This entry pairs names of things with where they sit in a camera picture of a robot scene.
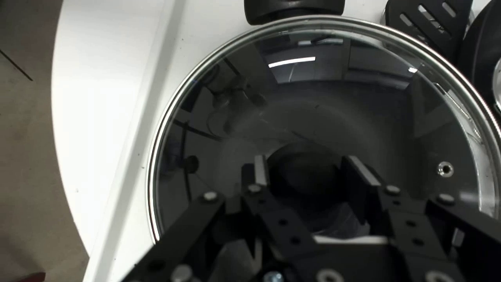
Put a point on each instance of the black pot with handles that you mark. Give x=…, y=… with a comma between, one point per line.
x=264, y=12

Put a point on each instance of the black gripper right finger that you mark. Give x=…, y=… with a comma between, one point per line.
x=438, y=239

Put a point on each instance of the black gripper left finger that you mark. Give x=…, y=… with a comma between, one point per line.
x=244, y=239

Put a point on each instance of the black slotted spatula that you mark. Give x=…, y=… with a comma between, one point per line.
x=439, y=24

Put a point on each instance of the white plastic tray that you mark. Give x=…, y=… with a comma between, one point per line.
x=189, y=35

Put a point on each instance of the glass pot lid black knob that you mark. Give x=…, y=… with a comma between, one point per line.
x=288, y=103

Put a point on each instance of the white round table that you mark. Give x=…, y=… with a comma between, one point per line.
x=103, y=53

